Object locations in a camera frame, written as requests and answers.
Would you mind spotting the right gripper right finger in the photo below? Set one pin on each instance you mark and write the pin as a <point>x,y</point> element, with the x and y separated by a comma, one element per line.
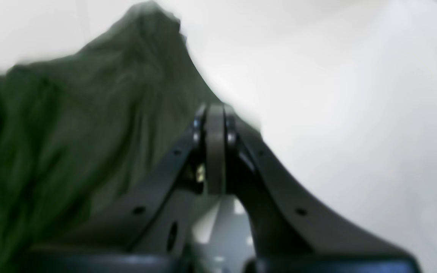
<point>293,231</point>

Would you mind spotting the dark green t-shirt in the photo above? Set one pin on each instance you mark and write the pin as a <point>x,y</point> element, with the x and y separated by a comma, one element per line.
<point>79,131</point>

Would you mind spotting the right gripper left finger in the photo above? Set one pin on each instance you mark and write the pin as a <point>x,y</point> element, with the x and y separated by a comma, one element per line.
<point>145,230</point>

